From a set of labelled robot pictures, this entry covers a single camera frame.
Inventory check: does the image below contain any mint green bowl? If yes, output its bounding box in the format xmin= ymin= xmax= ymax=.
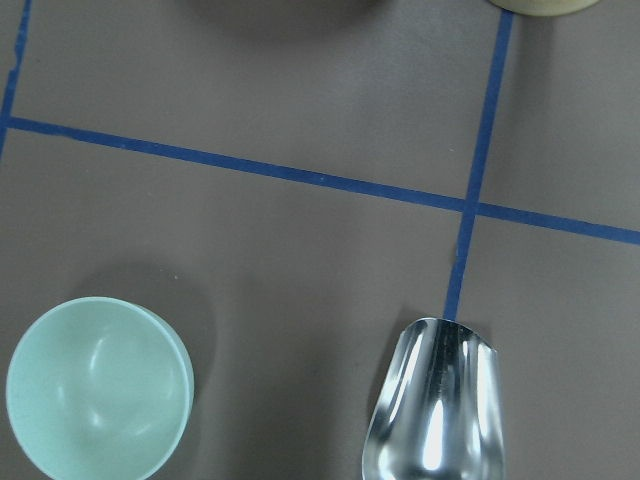
xmin=5 ymin=297 xmax=195 ymax=479

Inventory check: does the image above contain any metal ice scoop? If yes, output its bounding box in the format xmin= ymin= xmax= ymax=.
xmin=361 ymin=318 xmax=506 ymax=479

